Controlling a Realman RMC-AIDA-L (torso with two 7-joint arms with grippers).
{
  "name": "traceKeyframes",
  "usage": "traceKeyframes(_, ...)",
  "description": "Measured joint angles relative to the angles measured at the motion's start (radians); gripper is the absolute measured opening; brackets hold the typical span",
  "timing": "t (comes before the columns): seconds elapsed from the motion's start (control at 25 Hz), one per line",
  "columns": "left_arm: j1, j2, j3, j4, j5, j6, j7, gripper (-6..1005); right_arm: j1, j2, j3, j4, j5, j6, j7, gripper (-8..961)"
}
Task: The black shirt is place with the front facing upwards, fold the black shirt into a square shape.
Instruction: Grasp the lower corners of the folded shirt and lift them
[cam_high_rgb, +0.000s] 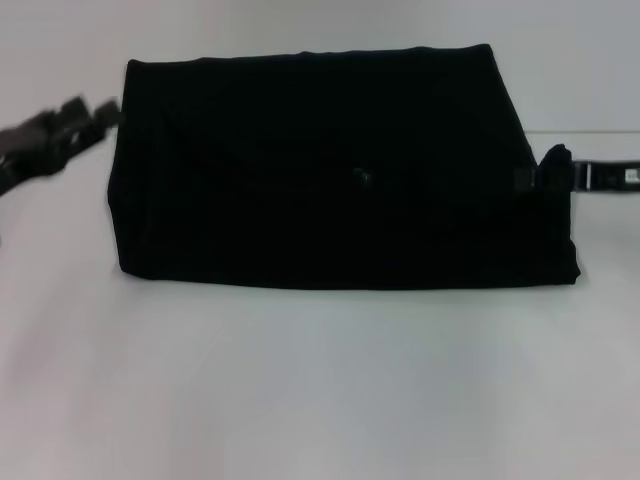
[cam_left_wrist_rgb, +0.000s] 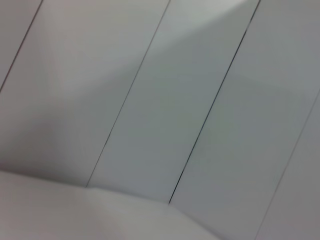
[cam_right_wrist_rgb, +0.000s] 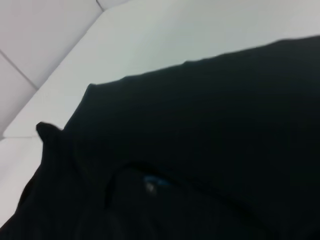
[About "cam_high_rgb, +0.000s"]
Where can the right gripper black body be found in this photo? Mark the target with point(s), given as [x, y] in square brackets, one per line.
[605, 176]

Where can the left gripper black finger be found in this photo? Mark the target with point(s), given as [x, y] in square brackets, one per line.
[75, 107]
[109, 114]

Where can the black shirt with FREE print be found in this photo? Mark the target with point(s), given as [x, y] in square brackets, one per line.
[320, 175]

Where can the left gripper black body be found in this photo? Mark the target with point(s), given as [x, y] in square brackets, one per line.
[40, 145]

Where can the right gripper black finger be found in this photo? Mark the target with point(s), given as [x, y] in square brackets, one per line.
[526, 179]

